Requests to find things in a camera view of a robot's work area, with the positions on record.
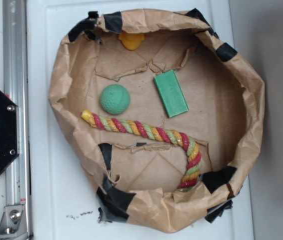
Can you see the green rectangular block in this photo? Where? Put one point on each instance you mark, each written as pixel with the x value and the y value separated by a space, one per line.
pixel 171 94

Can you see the brown paper bag bin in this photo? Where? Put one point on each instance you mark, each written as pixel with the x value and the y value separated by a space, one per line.
pixel 135 178

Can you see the green dimpled ball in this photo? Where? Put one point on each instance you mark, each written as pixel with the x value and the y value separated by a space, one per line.
pixel 115 99

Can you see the yellow rubber duck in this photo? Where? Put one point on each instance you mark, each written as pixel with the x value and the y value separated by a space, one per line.
pixel 131 41

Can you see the multicolour twisted rope toy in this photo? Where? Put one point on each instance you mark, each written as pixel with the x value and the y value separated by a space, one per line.
pixel 174 137

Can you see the aluminium extrusion rail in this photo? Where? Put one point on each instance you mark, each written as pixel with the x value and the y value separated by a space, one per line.
pixel 17 175

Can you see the metal corner bracket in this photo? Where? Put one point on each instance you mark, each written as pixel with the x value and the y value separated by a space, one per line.
pixel 13 222

